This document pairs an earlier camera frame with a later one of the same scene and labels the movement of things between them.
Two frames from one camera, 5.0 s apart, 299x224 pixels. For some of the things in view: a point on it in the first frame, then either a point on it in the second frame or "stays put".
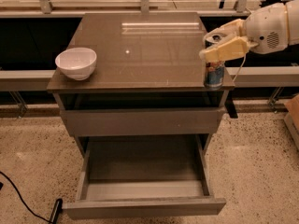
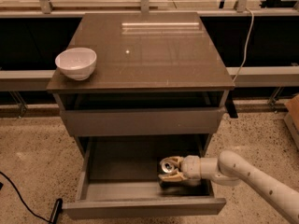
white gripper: [265, 28] -> [191, 167]
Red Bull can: [214, 74] -> [167, 167]
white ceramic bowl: [77, 63] stays put
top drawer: [201, 121] stays put
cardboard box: [292, 117] stays put
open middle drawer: [143, 175] stays put
